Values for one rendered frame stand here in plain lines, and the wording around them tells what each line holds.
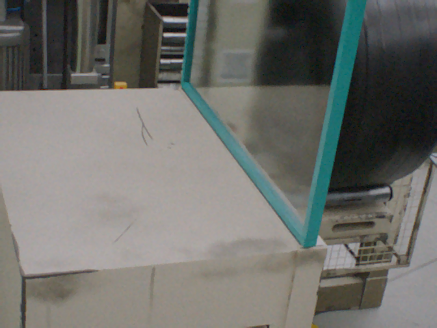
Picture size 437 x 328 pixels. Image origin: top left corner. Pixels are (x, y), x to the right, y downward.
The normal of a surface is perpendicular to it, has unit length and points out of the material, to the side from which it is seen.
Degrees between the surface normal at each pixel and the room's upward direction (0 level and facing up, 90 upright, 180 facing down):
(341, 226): 0
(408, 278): 0
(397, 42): 60
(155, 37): 90
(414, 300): 0
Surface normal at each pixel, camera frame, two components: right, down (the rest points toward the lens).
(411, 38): 0.34, -0.07
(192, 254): 0.12, -0.88
